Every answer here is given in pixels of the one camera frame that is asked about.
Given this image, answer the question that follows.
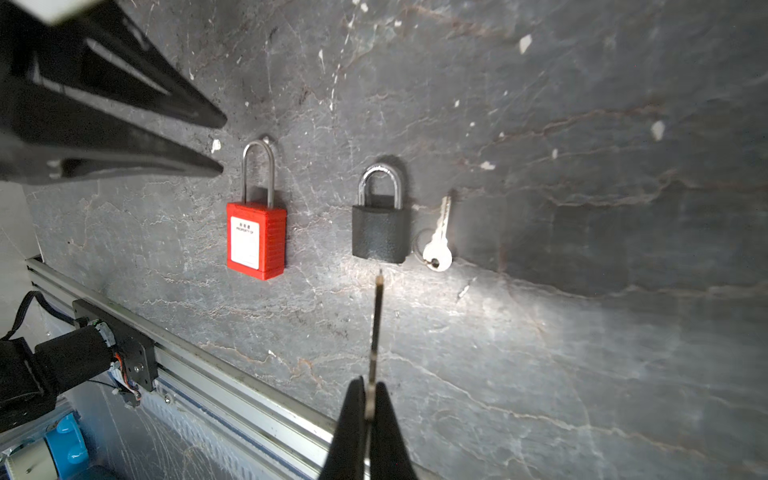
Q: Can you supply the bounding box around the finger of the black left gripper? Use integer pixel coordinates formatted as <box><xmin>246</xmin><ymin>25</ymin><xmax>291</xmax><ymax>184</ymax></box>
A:
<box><xmin>35</xmin><ymin>1</ymin><xmax>227</xmax><ymax>128</ymax></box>
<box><xmin>1</xmin><ymin>77</ymin><xmax>223</xmax><ymax>185</ymax></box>

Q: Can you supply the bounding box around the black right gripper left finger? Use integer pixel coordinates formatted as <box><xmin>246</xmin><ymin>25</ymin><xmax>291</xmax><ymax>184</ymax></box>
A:
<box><xmin>318</xmin><ymin>377</ymin><xmax>367</xmax><ymax>480</ymax></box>

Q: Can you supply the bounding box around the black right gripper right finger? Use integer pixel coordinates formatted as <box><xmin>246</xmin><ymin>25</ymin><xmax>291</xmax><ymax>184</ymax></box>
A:
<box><xmin>369</xmin><ymin>382</ymin><xmax>418</xmax><ymax>480</ymax></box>

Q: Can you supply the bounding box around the red long-shackle padlock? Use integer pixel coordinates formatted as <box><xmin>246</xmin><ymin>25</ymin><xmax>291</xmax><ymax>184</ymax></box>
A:
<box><xmin>226</xmin><ymin>135</ymin><xmax>287</xmax><ymax>281</ymax></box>

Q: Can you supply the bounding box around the black padlock near key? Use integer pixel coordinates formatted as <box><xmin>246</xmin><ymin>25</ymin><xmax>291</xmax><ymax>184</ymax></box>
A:
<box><xmin>352</xmin><ymin>162</ymin><xmax>410</xmax><ymax>264</ymax></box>

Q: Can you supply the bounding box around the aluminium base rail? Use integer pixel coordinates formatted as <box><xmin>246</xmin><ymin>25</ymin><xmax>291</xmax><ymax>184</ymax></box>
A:
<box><xmin>23</xmin><ymin>256</ymin><xmax>445</xmax><ymax>480</ymax></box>

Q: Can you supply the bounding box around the silver key with ring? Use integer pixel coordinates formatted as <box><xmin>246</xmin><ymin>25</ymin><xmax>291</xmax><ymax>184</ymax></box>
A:
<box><xmin>413</xmin><ymin>195</ymin><xmax>453</xmax><ymax>272</ymax></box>

